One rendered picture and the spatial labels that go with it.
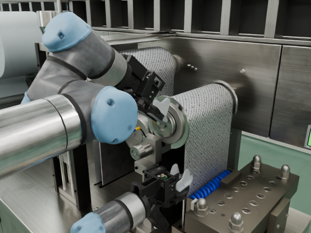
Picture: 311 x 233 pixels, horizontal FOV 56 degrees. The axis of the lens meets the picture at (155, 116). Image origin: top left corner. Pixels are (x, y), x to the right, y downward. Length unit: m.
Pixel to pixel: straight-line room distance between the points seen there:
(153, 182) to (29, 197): 0.60
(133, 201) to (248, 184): 0.43
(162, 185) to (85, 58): 0.35
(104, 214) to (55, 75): 0.30
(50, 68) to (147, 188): 0.34
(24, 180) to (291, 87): 1.02
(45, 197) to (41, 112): 0.82
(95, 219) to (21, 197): 0.61
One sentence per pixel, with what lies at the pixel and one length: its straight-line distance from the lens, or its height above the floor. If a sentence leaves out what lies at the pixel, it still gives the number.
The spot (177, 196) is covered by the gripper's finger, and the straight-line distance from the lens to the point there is 0.75.
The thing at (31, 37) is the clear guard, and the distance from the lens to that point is 1.60.
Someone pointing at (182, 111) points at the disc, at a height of 1.29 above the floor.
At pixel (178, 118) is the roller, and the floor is 1.28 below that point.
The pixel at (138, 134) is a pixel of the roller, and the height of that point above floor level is 1.18.
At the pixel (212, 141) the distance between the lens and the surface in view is 0.89.
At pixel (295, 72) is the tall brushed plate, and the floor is 1.36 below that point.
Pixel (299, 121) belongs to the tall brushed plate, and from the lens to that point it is 0.97.
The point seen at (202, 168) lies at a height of 1.10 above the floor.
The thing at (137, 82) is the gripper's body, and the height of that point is 1.39.
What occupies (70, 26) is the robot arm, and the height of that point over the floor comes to 1.51.
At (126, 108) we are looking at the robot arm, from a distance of 0.39.
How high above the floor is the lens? 1.54
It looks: 20 degrees down
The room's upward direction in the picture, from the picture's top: straight up
